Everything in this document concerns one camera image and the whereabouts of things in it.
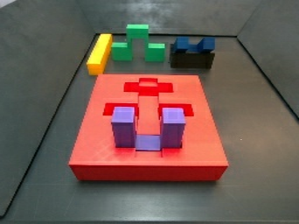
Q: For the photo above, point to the blue U-shaped block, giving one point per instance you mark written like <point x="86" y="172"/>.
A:
<point x="182" y="45"/>

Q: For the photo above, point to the purple U-shaped block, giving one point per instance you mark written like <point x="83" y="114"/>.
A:
<point x="151" y="131"/>

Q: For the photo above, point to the yellow long bar block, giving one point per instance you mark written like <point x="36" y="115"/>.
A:
<point x="98" y="57"/>

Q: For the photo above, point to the red base block with slots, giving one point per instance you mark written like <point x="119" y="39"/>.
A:
<point x="98" y="160"/>

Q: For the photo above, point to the green arch-shaped block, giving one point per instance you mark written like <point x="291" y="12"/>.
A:
<point x="138" y="40"/>

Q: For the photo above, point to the black angle bracket fixture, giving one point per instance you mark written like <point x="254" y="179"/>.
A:
<point x="191" y="59"/>

